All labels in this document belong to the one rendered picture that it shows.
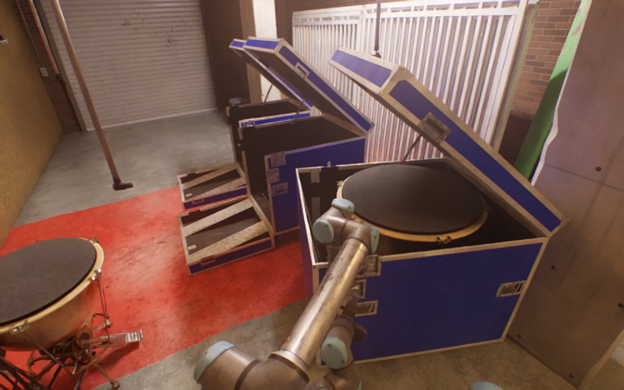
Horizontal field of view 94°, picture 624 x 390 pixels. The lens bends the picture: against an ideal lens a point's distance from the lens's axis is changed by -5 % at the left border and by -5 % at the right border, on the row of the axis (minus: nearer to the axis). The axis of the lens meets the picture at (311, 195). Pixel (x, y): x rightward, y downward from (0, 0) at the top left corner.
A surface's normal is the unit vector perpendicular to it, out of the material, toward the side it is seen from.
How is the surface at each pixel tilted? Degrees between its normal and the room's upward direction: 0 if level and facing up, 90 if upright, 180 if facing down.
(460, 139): 90
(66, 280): 0
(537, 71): 90
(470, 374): 0
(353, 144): 90
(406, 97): 90
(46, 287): 0
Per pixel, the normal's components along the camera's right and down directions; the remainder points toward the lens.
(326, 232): -0.56, 0.33
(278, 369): -0.06, -0.77
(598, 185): -0.87, 0.26
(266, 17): 0.49, 0.42
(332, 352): -0.32, 0.08
